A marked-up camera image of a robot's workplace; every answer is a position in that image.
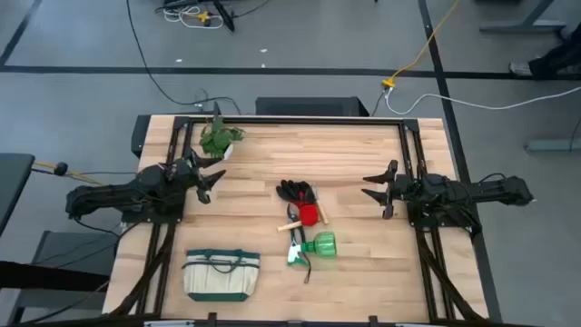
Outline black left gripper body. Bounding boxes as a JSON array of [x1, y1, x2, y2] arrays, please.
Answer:
[[169, 148, 212, 205]]

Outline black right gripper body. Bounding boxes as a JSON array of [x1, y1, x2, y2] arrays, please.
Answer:
[[383, 159, 421, 220]]

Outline black red gardening glove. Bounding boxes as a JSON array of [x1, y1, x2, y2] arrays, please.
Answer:
[[275, 179, 321, 227]]

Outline green-handled pruning shears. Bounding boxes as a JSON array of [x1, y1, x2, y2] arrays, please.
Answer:
[[285, 203, 315, 285]]

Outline beige green canvas gardening bag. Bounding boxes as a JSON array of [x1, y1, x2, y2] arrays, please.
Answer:
[[182, 248, 262, 302]]

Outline green leafy plant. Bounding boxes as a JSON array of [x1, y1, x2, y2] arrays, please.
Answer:
[[198, 115, 246, 159]]

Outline black side panel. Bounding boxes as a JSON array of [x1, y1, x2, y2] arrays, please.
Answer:
[[131, 114, 152, 159]]

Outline grey metal stool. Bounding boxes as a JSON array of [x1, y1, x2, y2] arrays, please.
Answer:
[[8, 230, 120, 324]]

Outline black stand leg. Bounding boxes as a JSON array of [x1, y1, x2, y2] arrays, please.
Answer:
[[212, 0, 237, 33]]

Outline grey desk foot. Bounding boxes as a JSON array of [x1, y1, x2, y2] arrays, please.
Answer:
[[479, 0, 568, 34], [525, 137, 581, 153]]

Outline black desk top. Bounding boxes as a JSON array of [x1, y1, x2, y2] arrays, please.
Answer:
[[0, 153, 36, 237]]

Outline person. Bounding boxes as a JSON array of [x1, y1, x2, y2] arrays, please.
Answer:
[[508, 25, 581, 81]]

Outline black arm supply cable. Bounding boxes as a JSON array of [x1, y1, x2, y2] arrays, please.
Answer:
[[72, 216, 133, 240]]

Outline white floor cable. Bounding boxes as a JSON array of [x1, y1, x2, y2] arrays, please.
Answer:
[[384, 84, 581, 116]]

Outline long black cable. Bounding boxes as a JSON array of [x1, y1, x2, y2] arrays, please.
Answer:
[[125, 0, 242, 115]]

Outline yellow black cord with ball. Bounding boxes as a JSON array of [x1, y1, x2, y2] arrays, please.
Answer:
[[30, 161, 104, 186]]

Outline yellow power cable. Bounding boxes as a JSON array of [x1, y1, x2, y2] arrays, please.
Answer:
[[380, 0, 462, 89]]

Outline white coiled cable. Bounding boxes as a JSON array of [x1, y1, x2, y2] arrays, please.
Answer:
[[162, 5, 226, 30]]

